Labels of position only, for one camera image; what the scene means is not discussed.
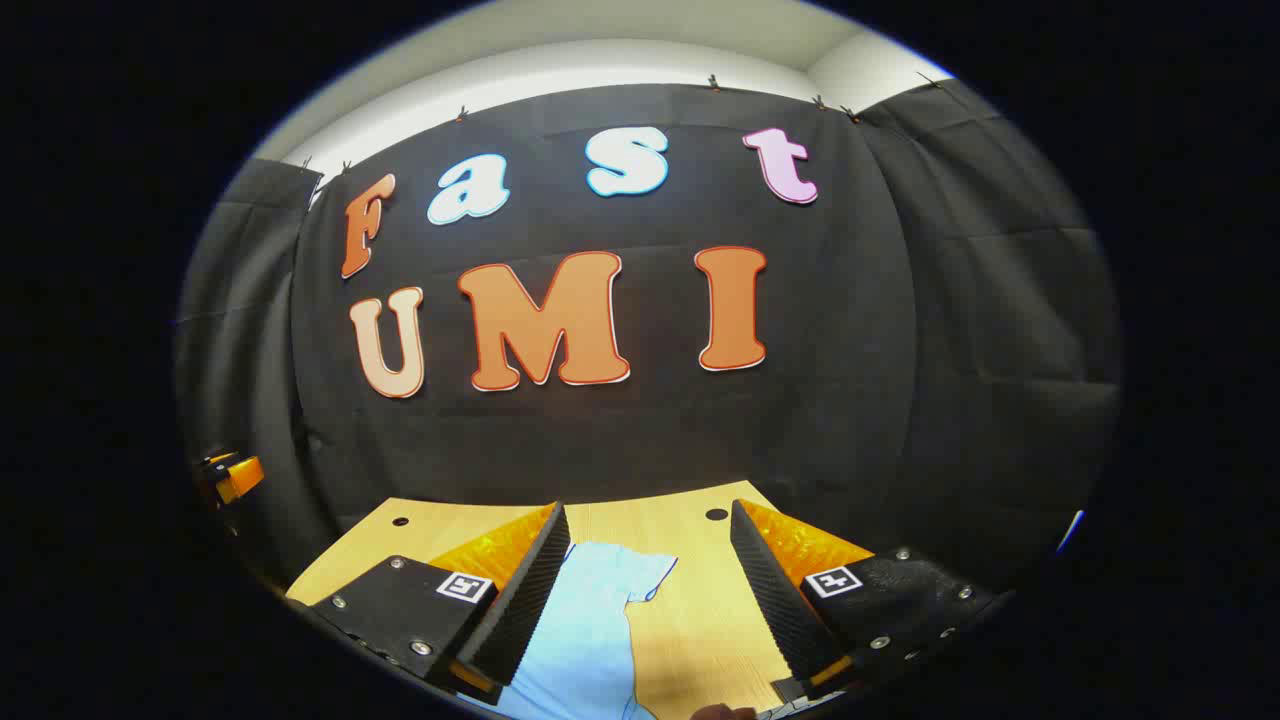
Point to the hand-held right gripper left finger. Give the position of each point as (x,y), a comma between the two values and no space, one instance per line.
(525,600)

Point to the light blue T-shirt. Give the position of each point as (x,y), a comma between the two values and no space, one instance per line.
(585,640)

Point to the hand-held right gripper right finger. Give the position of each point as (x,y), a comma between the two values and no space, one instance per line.
(775,590)

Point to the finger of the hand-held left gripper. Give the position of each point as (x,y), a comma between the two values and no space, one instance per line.
(240,478)

